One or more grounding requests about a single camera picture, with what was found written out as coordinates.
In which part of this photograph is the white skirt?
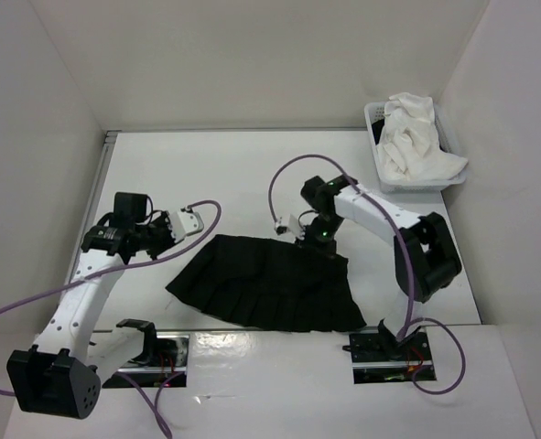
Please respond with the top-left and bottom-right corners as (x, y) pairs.
(376, 92), (468, 183)

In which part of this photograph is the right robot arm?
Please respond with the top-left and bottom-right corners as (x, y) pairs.
(297, 176), (462, 359)

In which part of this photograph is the aluminium table edge rail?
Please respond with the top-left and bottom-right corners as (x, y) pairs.
(61, 130), (122, 284)

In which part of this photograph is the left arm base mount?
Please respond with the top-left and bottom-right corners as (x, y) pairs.
(103, 332), (190, 389)

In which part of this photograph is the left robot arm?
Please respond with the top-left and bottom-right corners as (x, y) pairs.
(6, 192), (175, 419)

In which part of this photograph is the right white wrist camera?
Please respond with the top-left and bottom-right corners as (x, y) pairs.
(274, 215), (304, 239)

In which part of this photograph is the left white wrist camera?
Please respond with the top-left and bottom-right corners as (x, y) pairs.
(168, 207), (204, 243)

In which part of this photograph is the black pleated skirt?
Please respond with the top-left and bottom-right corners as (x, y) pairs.
(166, 234), (366, 332)

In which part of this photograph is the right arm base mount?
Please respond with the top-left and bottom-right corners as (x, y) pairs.
(342, 329), (437, 385)

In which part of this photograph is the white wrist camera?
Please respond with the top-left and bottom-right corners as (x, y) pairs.
(274, 215), (304, 239)
(168, 207), (204, 243)

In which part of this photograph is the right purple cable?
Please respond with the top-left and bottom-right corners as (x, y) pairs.
(267, 155), (467, 395)

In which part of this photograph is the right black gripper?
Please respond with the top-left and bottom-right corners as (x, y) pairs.
(294, 214), (344, 273)

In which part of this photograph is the white plastic basket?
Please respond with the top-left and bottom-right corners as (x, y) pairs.
(363, 102), (469, 192)

